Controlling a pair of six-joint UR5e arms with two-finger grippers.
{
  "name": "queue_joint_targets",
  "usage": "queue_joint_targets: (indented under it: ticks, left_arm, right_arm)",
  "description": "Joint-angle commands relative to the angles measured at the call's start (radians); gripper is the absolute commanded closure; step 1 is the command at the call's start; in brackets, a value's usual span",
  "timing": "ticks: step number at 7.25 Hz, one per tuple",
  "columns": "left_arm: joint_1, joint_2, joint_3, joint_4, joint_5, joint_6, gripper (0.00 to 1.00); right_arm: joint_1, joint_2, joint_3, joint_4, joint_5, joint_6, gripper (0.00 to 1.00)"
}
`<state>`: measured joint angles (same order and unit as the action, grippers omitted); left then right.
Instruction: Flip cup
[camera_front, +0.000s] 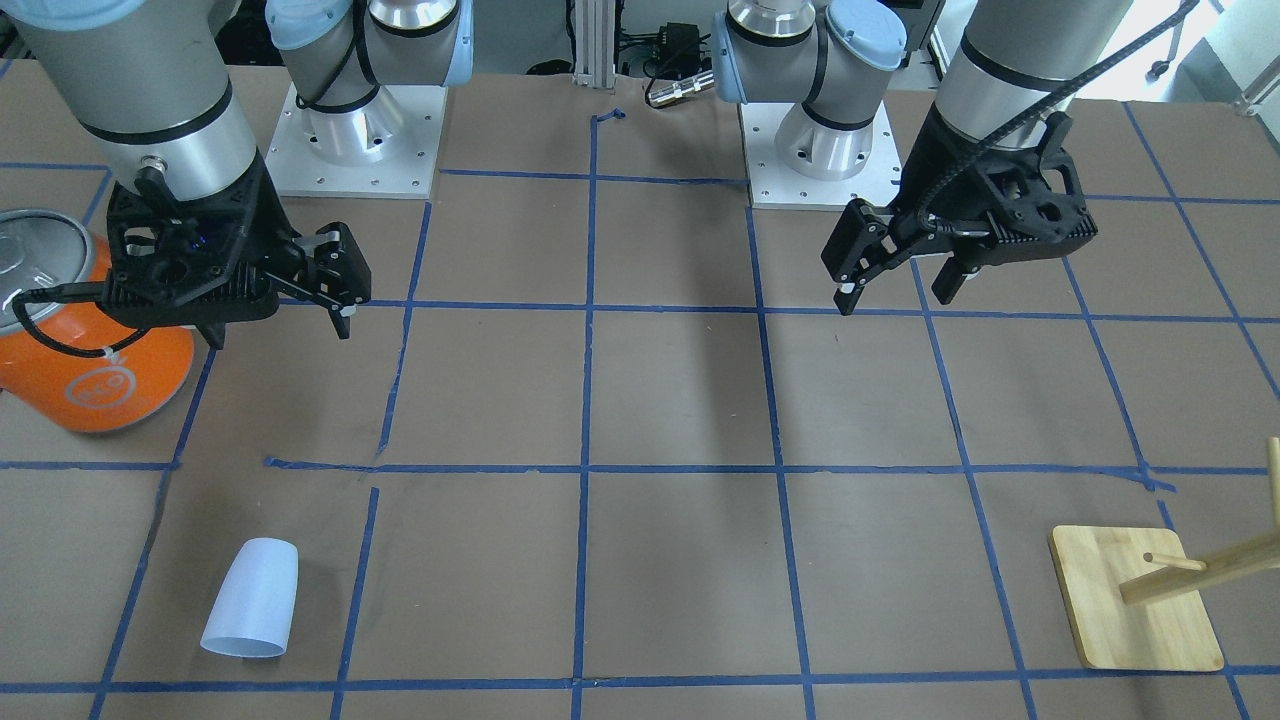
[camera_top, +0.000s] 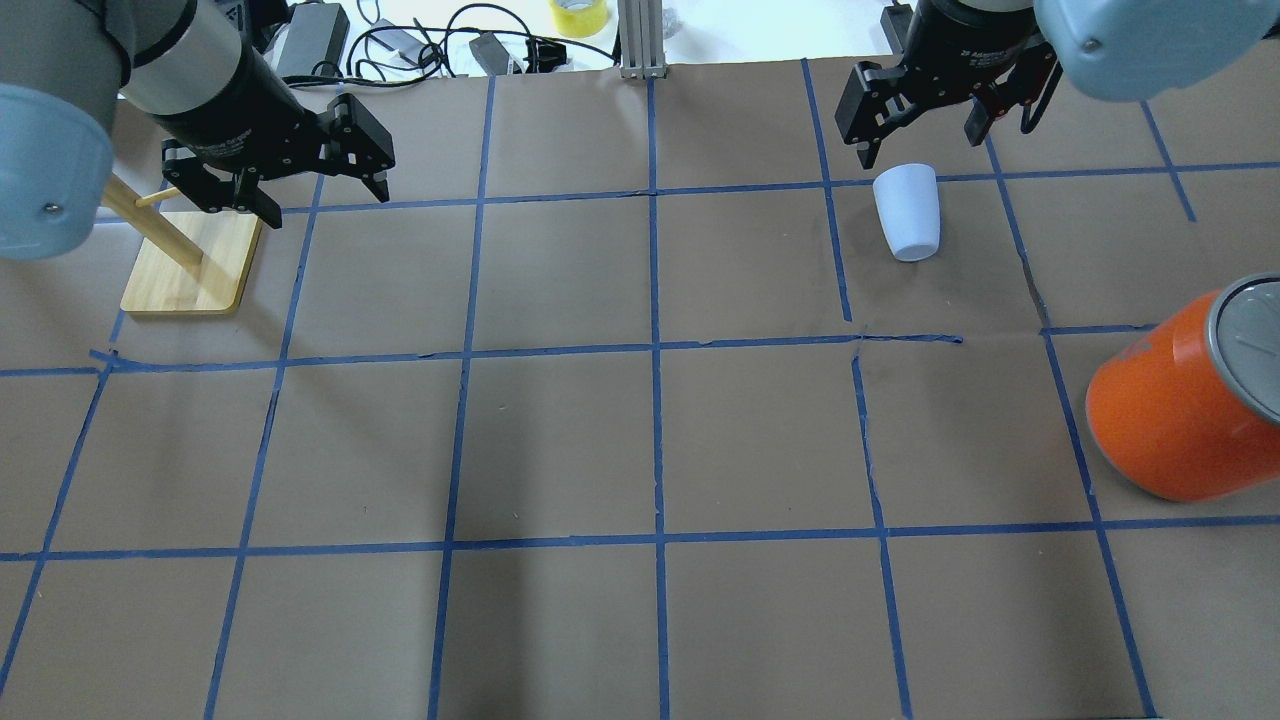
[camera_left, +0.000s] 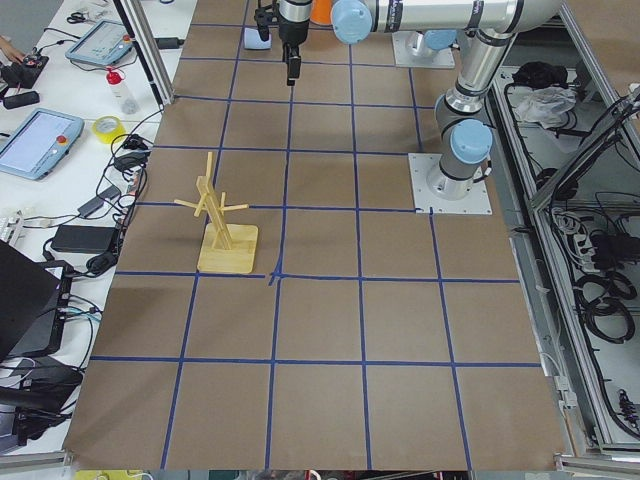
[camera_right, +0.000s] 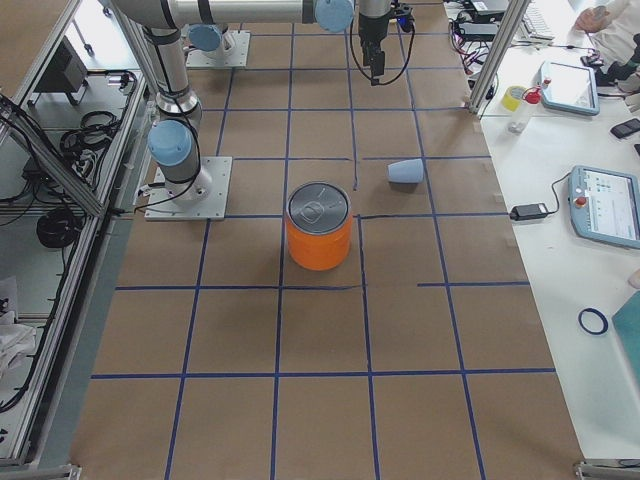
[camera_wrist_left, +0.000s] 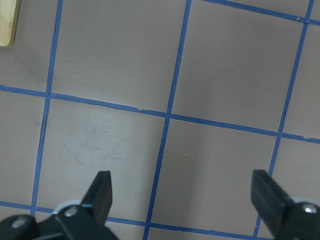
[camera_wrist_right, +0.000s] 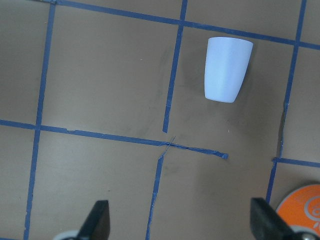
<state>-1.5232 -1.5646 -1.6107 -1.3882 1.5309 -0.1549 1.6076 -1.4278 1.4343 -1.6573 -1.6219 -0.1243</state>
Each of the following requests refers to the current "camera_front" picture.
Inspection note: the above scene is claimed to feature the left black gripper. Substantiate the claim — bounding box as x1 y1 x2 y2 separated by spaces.
820 108 1098 316

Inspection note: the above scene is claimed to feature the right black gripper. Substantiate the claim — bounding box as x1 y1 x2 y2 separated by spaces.
102 156 372 351

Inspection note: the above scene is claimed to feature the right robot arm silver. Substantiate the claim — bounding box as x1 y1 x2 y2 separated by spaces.
3 1 475 357

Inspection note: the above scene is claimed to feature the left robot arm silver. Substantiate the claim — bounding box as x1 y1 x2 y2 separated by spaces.
710 1 1193 315

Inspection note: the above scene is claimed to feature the white paper cup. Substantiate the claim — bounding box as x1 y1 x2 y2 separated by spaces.
200 537 300 659

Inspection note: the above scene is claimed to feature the orange can silver lid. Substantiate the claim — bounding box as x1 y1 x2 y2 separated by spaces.
1 208 195 433

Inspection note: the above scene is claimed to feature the black power adapter background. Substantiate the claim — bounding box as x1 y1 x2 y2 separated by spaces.
655 22 703 78

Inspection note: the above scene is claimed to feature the wooden mug stand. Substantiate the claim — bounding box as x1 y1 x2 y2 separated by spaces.
1043 436 1277 674

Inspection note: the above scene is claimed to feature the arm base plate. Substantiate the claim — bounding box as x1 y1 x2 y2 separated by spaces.
264 86 449 200
739 102 901 211

